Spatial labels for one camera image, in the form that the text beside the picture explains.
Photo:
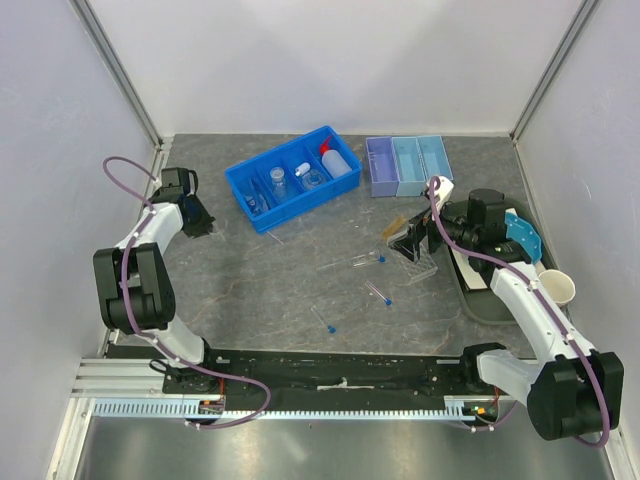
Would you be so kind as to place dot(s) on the blue divided plastic bin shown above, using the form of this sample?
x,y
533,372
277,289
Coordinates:
x,y
288,156

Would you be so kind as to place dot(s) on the red cap wash bottle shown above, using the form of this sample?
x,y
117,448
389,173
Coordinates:
x,y
332,160

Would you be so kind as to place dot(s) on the blue safety goggles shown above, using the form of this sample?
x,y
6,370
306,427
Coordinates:
x,y
256,199

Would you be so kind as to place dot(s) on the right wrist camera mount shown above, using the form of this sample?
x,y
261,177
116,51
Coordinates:
x,y
443,191

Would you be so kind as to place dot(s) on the blue dotted plate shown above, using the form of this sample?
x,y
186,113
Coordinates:
x,y
523,233

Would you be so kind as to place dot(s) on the clear well plate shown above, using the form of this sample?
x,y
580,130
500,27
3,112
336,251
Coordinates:
x,y
418,271

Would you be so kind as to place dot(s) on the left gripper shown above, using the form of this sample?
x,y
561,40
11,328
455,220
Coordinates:
x,y
205,225

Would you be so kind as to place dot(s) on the purple small tray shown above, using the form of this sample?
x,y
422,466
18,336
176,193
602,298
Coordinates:
x,y
382,168

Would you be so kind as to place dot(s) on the light blue tray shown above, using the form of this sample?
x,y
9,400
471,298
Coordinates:
x,y
409,164
434,155

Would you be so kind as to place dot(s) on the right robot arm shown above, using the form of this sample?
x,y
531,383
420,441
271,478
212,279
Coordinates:
x,y
572,389

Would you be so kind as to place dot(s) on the pink mug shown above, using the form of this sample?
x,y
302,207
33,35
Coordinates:
x,y
560,287

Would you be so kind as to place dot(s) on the dark green tray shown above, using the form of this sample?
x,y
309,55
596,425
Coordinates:
x,y
482,306

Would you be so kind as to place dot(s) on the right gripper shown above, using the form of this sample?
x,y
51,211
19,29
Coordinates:
x,y
408,243

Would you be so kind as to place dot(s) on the small glass beaker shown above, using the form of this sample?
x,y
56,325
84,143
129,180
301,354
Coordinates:
x,y
216,233

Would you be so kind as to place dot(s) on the clear glass jar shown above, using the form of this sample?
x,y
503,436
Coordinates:
x,y
279,184

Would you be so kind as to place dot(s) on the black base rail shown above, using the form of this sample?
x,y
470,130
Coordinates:
x,y
326,381

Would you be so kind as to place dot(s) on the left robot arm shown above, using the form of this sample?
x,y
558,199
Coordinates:
x,y
134,289

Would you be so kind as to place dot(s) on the glass flask white stopper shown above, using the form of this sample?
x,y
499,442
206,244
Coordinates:
x,y
309,177

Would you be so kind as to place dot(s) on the thin glass rod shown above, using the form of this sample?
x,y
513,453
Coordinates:
x,y
276,238

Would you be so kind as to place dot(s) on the light blue right tray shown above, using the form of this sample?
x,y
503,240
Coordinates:
x,y
434,155

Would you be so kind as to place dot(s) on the light blue middle tray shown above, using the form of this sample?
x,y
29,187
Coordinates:
x,y
409,164

